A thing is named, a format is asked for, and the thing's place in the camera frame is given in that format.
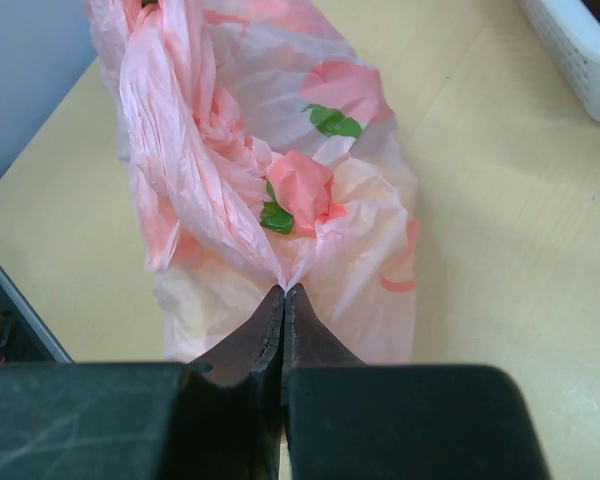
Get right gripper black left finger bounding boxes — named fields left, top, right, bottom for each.
left=0, top=287, right=285, bottom=479

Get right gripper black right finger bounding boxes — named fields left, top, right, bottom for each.
left=283, top=286, right=550, bottom=479

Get pink plastic bag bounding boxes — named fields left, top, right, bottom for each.
left=86, top=1, right=419, bottom=364

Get white plastic basket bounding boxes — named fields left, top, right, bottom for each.
left=519, top=1, right=600, bottom=123

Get aluminium front rail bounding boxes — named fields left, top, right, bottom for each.
left=0, top=265, right=73, bottom=363

